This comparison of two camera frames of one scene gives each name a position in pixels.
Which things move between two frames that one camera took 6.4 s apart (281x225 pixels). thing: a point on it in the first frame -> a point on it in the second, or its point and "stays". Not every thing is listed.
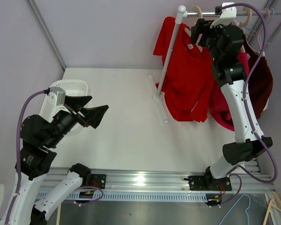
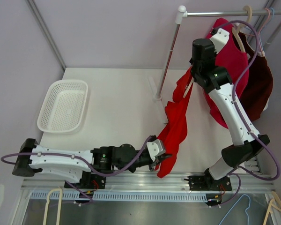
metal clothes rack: (182, 13) stays
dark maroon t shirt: (260, 85) stays
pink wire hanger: (257, 35) stays
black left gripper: (93, 115) -> (152, 164)
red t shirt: (189, 81) -> (174, 132)
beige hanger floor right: (276, 197) stays
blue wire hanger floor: (234, 204) stays
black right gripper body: (212, 38) -> (194, 70)
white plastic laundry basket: (55, 99) stays
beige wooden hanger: (200, 35) -> (188, 87)
